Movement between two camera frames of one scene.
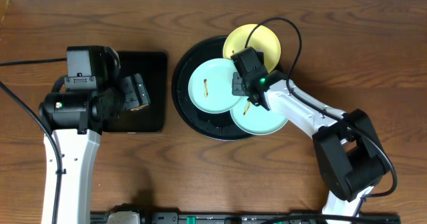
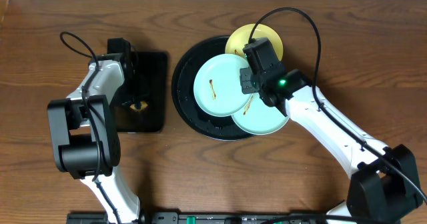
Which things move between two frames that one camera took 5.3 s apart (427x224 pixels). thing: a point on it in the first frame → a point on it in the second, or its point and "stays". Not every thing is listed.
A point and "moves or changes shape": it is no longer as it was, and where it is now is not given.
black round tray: (219, 126) stays
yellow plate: (262, 39) stays
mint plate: (210, 86) moves or changes shape
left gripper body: (134, 93) → (134, 93)
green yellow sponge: (139, 108) stays
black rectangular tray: (153, 67) stays
